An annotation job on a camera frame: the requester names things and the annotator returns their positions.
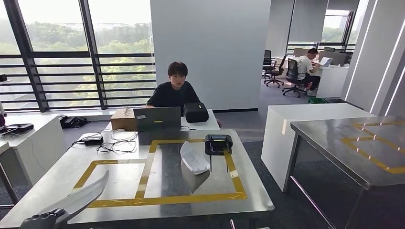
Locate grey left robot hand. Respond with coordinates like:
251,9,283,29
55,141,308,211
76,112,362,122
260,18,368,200
19,208,69,229

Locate white curved plastic part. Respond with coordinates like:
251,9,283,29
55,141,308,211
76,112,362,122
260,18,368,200
180,140,211,176
39,170,110,226

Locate white table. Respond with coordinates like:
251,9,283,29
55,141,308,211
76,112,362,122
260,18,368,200
261,103,375,192
0,114,67,187
104,109,221,132

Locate black power adapter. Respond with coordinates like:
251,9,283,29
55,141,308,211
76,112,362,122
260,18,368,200
83,135,104,146

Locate black small devices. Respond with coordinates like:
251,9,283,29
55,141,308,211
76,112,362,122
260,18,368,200
0,123,34,135

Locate black device on sill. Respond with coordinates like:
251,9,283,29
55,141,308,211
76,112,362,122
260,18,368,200
58,115,91,129

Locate brown cardboard box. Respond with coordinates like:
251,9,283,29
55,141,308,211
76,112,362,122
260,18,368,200
110,108,138,132

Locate grey laptop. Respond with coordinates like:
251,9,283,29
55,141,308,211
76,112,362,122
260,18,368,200
133,106,181,132

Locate black window railing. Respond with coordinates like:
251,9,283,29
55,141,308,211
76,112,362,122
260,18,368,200
0,52,156,113

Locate person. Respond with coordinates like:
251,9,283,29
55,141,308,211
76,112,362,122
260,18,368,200
145,61,222,128
296,48,321,97

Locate black hard case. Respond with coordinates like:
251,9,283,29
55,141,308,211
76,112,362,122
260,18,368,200
183,102,210,124

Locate black open holder device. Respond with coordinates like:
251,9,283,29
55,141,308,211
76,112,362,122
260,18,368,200
204,134,234,173

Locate black office chair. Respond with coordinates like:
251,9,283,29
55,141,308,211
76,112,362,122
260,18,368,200
264,55,288,88
262,50,277,80
281,58,308,99

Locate white office desk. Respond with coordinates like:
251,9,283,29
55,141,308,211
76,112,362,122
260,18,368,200
275,56,350,99

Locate tangled thin cables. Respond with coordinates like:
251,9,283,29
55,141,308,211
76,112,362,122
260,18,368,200
66,129,140,155

